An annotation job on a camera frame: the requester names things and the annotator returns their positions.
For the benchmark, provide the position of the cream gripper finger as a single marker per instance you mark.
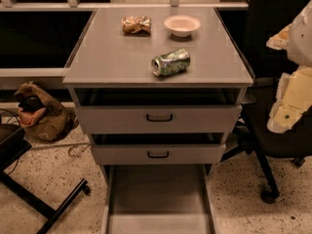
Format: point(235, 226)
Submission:
point(280, 41)
point(293, 98)

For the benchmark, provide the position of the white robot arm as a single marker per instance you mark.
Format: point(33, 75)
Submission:
point(300, 38)

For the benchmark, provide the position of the grey drawer cabinet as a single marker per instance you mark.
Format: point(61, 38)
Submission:
point(109, 57)

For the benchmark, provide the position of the bottom grey drawer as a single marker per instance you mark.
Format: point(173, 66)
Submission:
point(158, 199)

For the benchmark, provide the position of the grey drawer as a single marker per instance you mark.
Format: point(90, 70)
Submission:
point(158, 199)
point(153, 111)
point(143, 149)

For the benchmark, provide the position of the top grey drawer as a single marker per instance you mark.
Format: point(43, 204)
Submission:
point(153, 111)

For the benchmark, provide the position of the middle grey drawer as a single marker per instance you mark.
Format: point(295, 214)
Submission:
point(143, 149)

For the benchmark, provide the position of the black office chair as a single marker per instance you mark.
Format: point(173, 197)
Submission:
point(250, 28)

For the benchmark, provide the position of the white bowl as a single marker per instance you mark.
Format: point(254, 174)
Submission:
point(182, 26)

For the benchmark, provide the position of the crumpled gold foil bag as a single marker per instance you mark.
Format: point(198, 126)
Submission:
point(134, 25)

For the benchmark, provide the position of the brown cloth bag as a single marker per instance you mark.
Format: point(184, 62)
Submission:
point(50, 123)

